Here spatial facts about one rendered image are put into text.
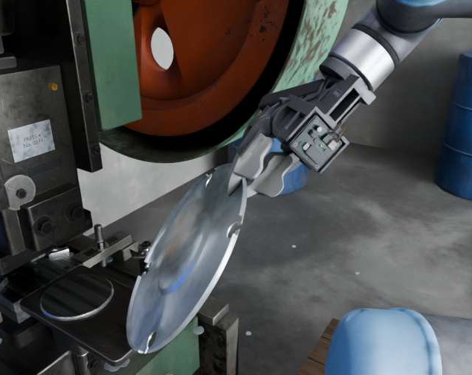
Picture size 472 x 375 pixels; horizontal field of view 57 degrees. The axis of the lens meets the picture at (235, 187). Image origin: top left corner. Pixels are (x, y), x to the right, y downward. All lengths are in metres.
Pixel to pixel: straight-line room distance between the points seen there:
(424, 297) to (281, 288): 0.64
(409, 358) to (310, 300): 1.77
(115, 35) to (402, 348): 0.64
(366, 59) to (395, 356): 0.36
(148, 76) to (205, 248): 0.56
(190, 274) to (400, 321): 0.33
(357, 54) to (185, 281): 0.35
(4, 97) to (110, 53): 0.18
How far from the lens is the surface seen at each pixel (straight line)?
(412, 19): 0.53
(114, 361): 0.72
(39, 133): 0.76
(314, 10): 0.76
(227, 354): 1.03
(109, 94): 0.78
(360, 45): 0.56
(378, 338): 0.30
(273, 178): 0.57
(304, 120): 0.51
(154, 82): 1.04
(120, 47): 0.79
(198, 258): 0.58
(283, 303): 2.02
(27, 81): 0.74
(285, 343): 1.85
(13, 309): 0.89
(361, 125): 3.99
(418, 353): 0.30
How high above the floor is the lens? 1.29
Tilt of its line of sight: 25 degrees down
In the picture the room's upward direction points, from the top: straight up
